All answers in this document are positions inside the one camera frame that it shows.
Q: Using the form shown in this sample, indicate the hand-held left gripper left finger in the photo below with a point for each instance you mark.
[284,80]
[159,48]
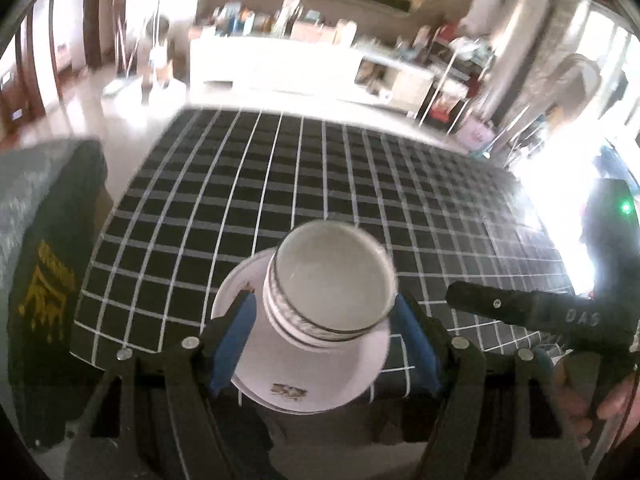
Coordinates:
[235,345]

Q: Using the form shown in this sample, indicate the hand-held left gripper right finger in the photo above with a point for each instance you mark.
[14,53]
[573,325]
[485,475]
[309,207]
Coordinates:
[417,345]

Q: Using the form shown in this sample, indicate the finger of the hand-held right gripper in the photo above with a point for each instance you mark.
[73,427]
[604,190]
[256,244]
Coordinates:
[490,305]

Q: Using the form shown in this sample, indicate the white printed plate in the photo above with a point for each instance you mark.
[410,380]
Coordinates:
[280,409]
[310,375]

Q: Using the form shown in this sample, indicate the plain white bowl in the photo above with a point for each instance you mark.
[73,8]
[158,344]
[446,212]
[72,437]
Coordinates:
[320,342]

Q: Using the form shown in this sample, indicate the floral patterned bowl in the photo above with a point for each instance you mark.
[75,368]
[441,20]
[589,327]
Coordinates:
[330,280]

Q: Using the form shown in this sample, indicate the person's right hand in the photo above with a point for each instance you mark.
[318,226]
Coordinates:
[572,400]

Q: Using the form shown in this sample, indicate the black checked tablecloth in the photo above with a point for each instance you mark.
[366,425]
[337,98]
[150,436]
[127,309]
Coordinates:
[250,185]

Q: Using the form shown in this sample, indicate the pink bag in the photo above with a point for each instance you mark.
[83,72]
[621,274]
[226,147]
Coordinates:
[476,134]

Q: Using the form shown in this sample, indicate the dark cloth with yellow print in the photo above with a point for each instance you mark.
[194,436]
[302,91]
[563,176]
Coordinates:
[45,290]

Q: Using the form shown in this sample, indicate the metal storage rack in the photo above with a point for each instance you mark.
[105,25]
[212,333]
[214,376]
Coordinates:
[455,75]

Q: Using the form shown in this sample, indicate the grey patterned cloth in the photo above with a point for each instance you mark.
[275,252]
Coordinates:
[25,190]

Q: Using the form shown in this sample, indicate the white standing air conditioner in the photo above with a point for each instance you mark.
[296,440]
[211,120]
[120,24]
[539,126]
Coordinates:
[517,30]

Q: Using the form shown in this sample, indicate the long white cabinet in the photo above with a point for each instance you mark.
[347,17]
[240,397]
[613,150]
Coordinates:
[300,67]

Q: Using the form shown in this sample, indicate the brown wooden door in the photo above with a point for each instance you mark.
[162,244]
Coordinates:
[55,35]

